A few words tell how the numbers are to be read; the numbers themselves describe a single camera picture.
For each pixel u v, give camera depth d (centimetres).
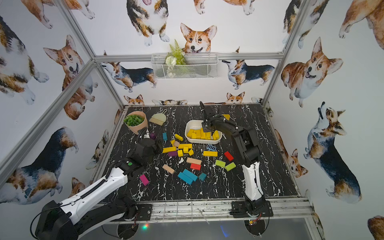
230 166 88
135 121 96
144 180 82
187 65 88
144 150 60
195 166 89
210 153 93
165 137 101
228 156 93
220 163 89
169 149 97
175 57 82
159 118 114
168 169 88
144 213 74
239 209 73
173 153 93
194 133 101
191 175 86
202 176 85
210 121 73
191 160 92
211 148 95
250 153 55
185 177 84
